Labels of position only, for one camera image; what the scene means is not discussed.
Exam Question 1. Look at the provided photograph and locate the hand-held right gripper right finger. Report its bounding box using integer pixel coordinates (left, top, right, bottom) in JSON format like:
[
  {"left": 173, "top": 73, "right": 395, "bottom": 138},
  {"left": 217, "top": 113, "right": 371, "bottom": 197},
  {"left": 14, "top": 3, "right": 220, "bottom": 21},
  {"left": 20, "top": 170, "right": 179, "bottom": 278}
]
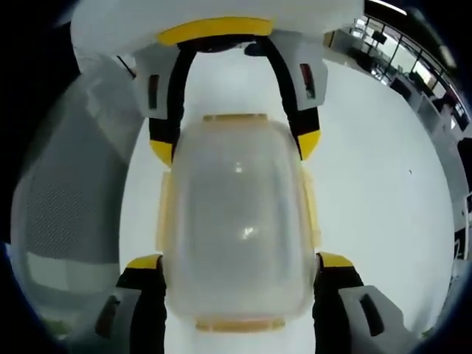
[{"left": 311, "top": 251, "right": 410, "bottom": 354}]

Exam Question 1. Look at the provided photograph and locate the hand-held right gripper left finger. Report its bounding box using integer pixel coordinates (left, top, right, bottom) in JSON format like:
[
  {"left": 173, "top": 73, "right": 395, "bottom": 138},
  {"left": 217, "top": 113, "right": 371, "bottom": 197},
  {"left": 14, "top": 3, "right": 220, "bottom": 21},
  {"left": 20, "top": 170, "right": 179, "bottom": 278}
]
[{"left": 94, "top": 253, "right": 167, "bottom": 354}]

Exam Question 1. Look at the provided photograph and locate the plastic lid with yellow buckle clasps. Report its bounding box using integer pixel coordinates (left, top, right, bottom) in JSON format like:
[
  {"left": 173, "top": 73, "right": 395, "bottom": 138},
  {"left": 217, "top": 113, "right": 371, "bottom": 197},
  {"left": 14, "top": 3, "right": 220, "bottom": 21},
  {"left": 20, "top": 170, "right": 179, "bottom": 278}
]
[{"left": 153, "top": 113, "right": 322, "bottom": 332}]

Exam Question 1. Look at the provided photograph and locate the clear plastic buckle container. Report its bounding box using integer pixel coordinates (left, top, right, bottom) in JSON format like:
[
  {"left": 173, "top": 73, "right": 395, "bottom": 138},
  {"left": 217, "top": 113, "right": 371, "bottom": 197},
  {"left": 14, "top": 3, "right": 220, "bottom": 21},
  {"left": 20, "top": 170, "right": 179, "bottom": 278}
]
[{"left": 162, "top": 119, "right": 319, "bottom": 319}]

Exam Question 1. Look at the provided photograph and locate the grey mesh office chair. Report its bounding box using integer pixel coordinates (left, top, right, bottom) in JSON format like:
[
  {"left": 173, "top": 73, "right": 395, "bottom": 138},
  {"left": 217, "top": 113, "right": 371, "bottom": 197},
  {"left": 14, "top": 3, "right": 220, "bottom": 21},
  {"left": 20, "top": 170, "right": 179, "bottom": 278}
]
[{"left": 10, "top": 73, "right": 147, "bottom": 310}]

